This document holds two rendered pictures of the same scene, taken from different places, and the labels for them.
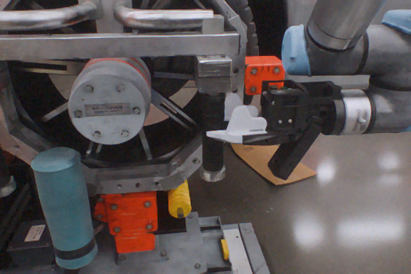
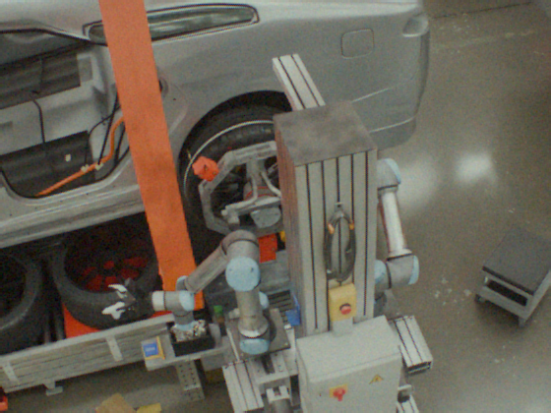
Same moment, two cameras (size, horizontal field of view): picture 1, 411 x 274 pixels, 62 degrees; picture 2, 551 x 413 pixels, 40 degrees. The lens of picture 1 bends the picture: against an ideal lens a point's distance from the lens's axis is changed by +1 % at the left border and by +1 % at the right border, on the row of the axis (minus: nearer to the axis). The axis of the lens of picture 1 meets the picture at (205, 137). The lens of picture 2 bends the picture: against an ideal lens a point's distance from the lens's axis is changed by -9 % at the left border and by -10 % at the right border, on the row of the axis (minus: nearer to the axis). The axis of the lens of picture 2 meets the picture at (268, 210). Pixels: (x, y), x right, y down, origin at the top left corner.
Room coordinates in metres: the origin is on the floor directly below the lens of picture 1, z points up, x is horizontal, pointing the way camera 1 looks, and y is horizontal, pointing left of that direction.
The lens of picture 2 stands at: (-2.18, 0.36, 3.55)
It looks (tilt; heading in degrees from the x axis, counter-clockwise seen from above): 44 degrees down; 356
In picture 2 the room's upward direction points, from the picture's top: 6 degrees counter-clockwise
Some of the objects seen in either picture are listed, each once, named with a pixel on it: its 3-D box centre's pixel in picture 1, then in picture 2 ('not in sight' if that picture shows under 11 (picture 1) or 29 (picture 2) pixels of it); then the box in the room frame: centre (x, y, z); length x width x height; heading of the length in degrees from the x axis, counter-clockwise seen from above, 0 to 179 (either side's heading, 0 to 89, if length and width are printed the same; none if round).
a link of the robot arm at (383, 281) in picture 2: not in sight; (372, 278); (-0.06, -0.20, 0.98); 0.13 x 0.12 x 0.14; 92
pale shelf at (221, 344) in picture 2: not in sight; (185, 346); (0.16, 0.66, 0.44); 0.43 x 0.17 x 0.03; 98
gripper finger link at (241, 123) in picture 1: (238, 123); not in sight; (0.47, -0.05, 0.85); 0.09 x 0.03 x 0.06; 106
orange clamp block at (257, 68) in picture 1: (260, 75); not in sight; (0.75, -0.12, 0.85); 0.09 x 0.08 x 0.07; 98
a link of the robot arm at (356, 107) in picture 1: (345, 113); not in sight; (0.52, -0.23, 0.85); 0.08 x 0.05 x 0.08; 8
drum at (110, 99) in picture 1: (114, 92); (261, 203); (0.63, 0.18, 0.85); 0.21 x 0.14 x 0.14; 8
